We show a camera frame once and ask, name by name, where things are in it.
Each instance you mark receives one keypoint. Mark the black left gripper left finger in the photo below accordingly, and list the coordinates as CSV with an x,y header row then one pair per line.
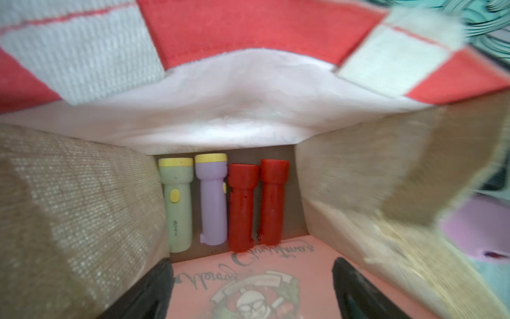
x,y
148,298

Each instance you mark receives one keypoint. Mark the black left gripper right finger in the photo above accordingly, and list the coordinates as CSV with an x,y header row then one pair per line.
x,y
357,297

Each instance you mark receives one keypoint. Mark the pale green flashlight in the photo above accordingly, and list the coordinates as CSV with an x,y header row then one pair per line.
x,y
176,177

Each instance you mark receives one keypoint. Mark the purple flashlight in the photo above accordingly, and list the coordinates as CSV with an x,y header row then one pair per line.
x,y
211,170

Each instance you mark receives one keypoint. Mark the red flashlight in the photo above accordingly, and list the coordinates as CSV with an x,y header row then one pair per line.
x,y
274,176
242,179

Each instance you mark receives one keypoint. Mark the red canvas tote bag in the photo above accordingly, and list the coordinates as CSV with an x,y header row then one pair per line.
x,y
395,114

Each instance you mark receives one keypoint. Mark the pink metronome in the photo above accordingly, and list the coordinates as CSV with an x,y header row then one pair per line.
x,y
480,229

